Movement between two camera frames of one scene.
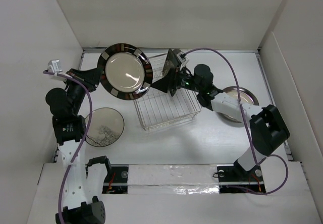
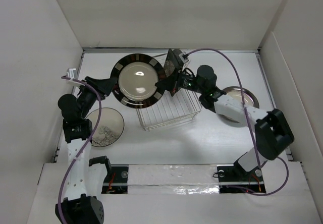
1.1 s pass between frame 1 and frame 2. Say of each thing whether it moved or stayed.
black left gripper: moved
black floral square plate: stayed
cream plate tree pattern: stayed
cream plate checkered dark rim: moved
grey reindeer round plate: stayed
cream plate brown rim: stayed
